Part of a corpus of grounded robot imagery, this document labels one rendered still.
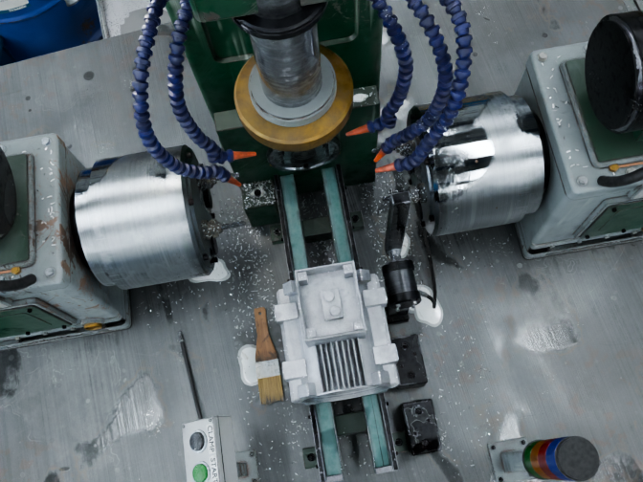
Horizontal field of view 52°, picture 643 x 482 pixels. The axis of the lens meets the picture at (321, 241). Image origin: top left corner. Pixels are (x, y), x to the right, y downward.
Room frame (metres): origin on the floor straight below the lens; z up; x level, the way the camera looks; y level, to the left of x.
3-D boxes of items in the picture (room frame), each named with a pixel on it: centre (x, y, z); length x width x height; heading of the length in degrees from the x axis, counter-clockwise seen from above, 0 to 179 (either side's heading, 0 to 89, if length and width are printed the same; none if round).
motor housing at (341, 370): (0.22, 0.00, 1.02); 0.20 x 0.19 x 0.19; 0
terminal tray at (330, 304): (0.26, 0.00, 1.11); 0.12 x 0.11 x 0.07; 0
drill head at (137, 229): (0.50, 0.36, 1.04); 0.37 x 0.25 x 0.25; 91
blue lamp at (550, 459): (-0.03, -0.30, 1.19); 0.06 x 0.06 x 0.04
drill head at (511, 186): (0.51, -0.33, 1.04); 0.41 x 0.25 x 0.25; 91
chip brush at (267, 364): (0.25, 0.15, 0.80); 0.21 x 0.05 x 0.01; 1
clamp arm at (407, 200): (0.37, -0.13, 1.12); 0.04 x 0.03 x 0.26; 1
